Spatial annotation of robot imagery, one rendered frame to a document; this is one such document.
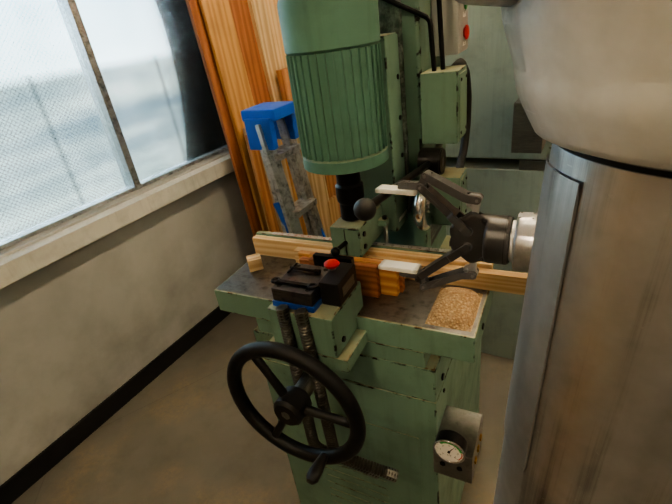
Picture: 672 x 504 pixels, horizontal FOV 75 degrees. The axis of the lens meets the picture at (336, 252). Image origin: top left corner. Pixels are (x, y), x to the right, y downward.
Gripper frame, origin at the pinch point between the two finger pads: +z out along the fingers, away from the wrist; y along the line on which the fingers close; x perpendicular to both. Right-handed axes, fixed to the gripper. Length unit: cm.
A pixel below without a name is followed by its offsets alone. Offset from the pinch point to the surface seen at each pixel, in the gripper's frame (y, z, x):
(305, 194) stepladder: -23, 71, -91
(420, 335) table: -21.5, -5.6, -2.1
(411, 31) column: 31.9, 5.0, -30.5
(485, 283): -16.3, -14.6, -17.1
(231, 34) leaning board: 45, 122, -120
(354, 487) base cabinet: -78, 14, -8
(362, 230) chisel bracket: -6.1, 10.5, -13.5
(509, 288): -16.7, -19.2, -17.2
